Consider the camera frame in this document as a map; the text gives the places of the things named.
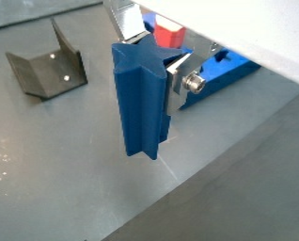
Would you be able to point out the blue star prism block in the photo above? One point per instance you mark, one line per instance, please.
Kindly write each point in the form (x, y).
(140, 78)

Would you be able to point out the dark grey angled bracket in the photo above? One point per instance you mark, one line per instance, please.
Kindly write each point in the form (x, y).
(52, 74)

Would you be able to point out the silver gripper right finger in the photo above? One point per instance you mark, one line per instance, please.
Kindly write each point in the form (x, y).
(183, 71)

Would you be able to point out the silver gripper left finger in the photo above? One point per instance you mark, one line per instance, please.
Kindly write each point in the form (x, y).
(125, 17)

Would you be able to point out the red pentagon prism block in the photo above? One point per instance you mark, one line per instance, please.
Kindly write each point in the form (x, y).
(168, 33)

